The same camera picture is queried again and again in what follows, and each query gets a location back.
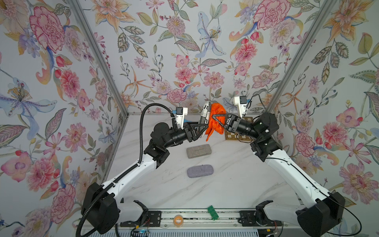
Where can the orange tape roll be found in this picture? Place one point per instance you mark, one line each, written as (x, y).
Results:
(178, 221)

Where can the wooden chessboard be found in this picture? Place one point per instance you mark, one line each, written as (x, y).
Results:
(239, 137)

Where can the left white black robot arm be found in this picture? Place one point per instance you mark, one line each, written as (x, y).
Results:
(104, 205)

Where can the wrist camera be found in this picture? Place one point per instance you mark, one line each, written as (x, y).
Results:
(241, 103)
(181, 112)

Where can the orange fluffy cloth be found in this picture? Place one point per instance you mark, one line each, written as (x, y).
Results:
(216, 120)

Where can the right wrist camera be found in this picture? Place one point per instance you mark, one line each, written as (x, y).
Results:
(241, 103)

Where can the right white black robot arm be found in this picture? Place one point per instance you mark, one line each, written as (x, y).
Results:
(320, 210)

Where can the grey beige eyeglass case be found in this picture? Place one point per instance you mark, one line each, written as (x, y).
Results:
(199, 151)

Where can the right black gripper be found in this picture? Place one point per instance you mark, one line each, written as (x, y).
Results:
(236, 125)

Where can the green plastic block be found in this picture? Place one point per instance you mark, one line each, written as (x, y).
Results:
(213, 213)

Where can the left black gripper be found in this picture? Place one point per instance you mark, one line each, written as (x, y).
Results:
(191, 138)

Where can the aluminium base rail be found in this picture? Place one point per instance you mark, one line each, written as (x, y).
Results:
(200, 219)

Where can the purple eyeglass case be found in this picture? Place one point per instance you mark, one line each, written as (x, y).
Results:
(200, 171)

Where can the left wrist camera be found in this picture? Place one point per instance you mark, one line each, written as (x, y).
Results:
(181, 112)

